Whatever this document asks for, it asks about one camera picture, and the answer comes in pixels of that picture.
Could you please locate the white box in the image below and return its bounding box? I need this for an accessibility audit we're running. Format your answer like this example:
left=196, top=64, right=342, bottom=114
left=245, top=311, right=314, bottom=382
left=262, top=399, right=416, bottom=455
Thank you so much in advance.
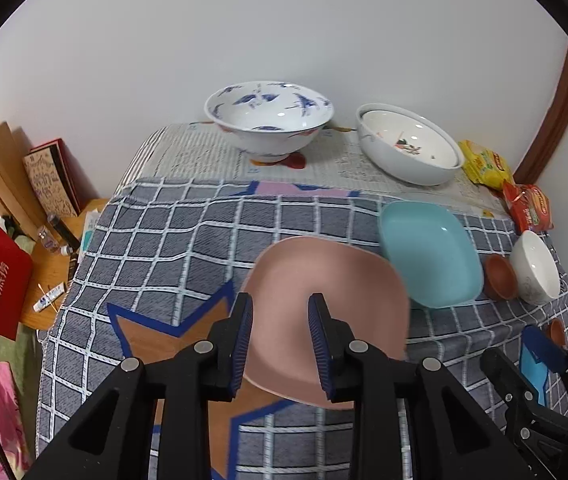
left=78, top=205, right=110, bottom=266

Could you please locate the wooden side table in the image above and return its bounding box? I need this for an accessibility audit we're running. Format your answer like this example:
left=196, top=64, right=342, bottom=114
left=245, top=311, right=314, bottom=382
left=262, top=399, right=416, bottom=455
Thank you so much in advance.
left=18, top=197, right=115, bottom=332

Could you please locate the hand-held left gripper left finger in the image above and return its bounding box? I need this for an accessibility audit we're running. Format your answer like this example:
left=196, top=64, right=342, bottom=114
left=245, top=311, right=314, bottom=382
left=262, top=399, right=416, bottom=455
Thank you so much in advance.
left=24, top=292, right=255, bottom=480

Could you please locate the white tube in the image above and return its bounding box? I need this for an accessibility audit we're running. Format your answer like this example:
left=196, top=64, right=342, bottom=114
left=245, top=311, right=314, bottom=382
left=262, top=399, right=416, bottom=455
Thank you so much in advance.
left=34, top=282, right=68, bottom=312

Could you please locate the small white bowl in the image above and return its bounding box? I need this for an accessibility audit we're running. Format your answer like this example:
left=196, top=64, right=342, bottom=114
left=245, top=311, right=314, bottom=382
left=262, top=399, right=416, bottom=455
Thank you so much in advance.
left=509, top=230, right=561, bottom=305

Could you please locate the newspaper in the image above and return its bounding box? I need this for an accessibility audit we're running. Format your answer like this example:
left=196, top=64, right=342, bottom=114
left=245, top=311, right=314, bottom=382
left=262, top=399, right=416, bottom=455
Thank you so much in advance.
left=116, top=122, right=515, bottom=218

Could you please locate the grey checked blanket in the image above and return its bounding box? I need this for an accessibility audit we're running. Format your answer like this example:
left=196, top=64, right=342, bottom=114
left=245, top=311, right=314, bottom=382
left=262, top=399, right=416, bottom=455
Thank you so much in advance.
left=36, top=177, right=568, bottom=480

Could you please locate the small clear bottle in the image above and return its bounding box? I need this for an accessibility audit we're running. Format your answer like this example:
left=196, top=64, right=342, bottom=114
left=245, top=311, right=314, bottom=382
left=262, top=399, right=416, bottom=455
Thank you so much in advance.
left=38, top=225, right=60, bottom=253

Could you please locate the floral white bowl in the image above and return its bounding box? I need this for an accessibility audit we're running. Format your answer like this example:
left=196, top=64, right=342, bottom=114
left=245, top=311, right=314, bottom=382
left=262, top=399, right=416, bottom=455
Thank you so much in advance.
left=360, top=109, right=462, bottom=168

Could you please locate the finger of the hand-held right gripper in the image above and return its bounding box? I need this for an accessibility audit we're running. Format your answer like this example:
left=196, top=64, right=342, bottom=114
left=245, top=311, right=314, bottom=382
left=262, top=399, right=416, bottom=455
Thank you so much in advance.
left=480, top=345, right=550, bottom=411
left=521, top=324, right=568, bottom=411

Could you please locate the small brown dish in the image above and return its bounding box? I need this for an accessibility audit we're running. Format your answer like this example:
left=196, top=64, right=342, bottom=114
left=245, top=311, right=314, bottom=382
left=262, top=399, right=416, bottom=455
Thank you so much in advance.
left=546, top=317, right=567, bottom=348
left=482, top=253, right=518, bottom=301

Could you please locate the pink plate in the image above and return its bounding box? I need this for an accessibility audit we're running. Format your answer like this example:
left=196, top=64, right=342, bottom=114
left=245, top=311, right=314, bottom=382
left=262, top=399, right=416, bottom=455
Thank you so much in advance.
left=239, top=236, right=411, bottom=409

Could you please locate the patterned notebook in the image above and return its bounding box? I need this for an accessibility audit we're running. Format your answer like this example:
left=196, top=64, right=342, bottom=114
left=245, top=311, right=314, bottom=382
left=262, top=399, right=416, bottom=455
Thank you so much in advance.
left=23, top=142, right=81, bottom=217

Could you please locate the teal plate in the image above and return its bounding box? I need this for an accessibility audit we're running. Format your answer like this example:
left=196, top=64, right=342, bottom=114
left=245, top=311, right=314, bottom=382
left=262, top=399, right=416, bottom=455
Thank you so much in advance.
left=377, top=200, right=485, bottom=309

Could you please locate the red book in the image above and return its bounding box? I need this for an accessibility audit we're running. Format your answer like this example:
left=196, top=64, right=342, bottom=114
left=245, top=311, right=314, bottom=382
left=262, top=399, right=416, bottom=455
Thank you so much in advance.
left=29, top=137, right=96, bottom=213

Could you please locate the yellow chip bag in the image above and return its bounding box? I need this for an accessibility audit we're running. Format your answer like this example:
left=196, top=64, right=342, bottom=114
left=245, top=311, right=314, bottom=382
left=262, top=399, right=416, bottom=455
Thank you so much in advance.
left=458, top=139, right=515, bottom=190

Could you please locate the blue patterned white bowl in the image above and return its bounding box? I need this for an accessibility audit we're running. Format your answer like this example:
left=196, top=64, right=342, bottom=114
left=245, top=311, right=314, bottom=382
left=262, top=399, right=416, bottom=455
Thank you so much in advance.
left=204, top=80, right=335, bottom=163

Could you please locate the large white bowl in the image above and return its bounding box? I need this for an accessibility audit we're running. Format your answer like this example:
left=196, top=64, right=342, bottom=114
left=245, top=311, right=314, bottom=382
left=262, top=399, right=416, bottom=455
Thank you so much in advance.
left=355, top=103, right=466, bottom=186

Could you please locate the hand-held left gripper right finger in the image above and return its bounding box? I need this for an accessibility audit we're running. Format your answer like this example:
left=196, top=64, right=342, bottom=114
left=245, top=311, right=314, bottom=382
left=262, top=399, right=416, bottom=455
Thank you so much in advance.
left=308, top=292, right=552, bottom=480

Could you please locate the red chip bag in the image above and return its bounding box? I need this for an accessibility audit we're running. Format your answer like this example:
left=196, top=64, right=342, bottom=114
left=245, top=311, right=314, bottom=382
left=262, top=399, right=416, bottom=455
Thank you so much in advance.
left=501, top=182, right=555, bottom=234

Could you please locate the brown door frame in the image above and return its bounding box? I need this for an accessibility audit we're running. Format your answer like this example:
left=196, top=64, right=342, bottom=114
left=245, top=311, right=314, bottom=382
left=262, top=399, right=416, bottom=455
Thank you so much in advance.
left=514, top=40, right=568, bottom=193

